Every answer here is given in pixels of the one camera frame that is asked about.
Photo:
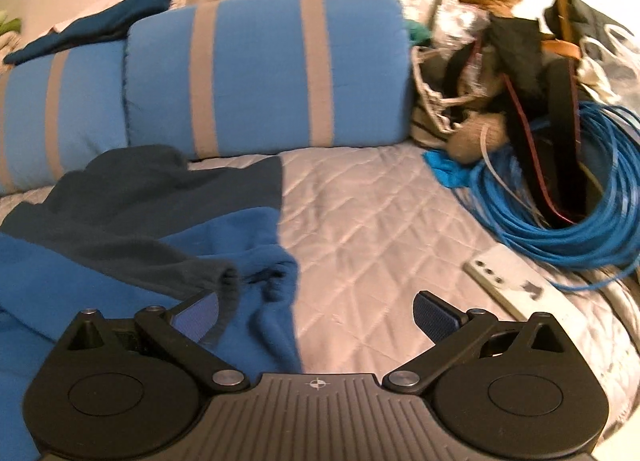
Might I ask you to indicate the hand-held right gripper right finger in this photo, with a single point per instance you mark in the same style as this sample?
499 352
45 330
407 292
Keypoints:
435 315

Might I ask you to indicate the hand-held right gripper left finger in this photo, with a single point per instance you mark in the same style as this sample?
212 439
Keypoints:
200 316

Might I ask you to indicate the blue fleece jacket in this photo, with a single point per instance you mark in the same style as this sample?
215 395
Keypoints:
75 281

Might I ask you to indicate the white remote control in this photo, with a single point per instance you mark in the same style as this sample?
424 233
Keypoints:
510 281

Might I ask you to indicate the grey quilted bedspread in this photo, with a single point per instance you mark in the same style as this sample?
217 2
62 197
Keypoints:
375 221

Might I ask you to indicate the turquoise cloth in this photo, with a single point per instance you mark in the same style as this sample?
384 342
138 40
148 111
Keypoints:
447 168

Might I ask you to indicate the striped tote bag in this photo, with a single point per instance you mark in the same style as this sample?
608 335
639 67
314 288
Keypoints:
430 111

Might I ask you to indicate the blue grey-striped pillow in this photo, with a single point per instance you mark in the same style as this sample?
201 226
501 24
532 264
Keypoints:
250 71
85 101

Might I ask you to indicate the black cloth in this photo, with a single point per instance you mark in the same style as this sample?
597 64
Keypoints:
517 56

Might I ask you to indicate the small green cloth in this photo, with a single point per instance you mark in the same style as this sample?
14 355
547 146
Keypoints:
417 31

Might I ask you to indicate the white plastic bag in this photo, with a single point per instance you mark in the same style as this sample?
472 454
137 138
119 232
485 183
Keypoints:
612 66

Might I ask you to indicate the dark blue garment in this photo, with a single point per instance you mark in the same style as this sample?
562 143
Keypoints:
100 23

